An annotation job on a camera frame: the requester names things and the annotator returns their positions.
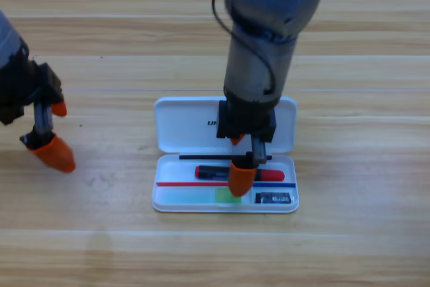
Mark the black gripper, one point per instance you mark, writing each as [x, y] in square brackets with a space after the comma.
[30, 82]
[245, 119]

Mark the red and black marker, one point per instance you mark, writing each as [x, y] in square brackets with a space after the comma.
[211, 172]

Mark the green and white highlighter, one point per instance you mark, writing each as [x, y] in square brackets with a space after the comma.
[223, 197]

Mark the dark blue eraser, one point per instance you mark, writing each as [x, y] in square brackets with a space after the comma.
[272, 198]

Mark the white Unitree pencil case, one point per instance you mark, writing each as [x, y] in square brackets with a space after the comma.
[188, 125]

